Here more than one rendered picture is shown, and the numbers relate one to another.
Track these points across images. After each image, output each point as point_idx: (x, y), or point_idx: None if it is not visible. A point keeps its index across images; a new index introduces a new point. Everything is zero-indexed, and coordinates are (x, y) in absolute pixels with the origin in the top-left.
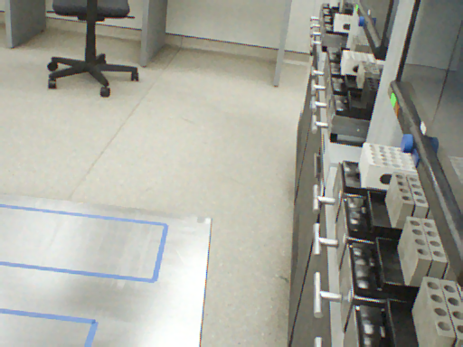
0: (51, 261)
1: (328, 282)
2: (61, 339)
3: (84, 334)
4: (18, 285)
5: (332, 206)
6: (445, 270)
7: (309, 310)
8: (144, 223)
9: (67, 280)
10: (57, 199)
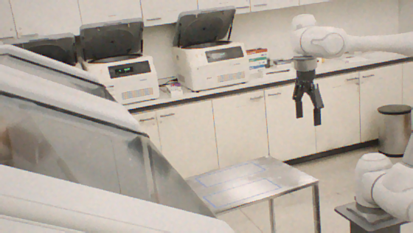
0: (231, 189)
1: None
2: (209, 183)
3: (206, 185)
4: (231, 184)
5: None
6: None
7: None
8: (223, 205)
9: (223, 189)
10: (256, 200)
